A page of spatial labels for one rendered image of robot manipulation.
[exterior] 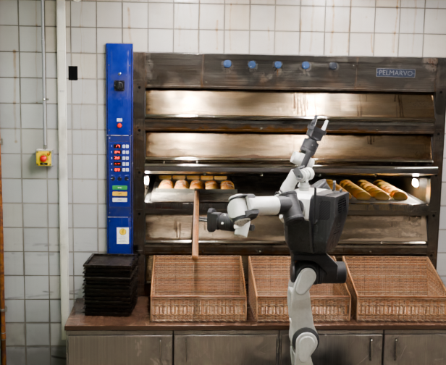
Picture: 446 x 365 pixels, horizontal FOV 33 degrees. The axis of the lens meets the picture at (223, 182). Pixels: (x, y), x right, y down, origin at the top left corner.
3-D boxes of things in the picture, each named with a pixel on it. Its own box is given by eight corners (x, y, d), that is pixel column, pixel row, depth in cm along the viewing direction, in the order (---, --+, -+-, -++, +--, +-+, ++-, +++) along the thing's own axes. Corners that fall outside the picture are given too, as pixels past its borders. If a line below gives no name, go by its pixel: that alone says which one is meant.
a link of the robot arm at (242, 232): (222, 232, 380) (242, 234, 374) (227, 211, 382) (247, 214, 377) (232, 237, 389) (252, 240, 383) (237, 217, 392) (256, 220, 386)
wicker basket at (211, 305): (152, 297, 478) (152, 254, 474) (241, 297, 482) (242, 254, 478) (148, 322, 430) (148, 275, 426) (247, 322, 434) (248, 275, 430)
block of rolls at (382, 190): (320, 185, 552) (320, 178, 551) (385, 186, 555) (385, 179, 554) (337, 200, 492) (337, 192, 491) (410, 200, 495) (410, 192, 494)
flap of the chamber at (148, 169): (144, 171, 453) (145, 173, 473) (438, 173, 464) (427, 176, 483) (144, 166, 453) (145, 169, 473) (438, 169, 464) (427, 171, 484)
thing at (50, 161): (38, 164, 464) (37, 148, 462) (54, 165, 464) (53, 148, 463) (35, 166, 456) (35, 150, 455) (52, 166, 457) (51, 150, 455)
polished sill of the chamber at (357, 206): (145, 207, 477) (145, 200, 477) (426, 209, 488) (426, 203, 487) (144, 208, 471) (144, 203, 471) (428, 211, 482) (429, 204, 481)
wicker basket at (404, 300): (339, 297, 486) (340, 255, 481) (426, 297, 488) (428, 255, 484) (355, 321, 438) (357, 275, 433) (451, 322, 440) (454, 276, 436)
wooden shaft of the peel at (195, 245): (198, 261, 334) (198, 255, 334) (191, 261, 334) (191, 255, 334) (198, 194, 503) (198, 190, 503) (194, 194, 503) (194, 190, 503)
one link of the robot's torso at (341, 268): (341, 279, 402) (342, 247, 400) (347, 287, 390) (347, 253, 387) (289, 279, 400) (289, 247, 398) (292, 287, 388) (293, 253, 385)
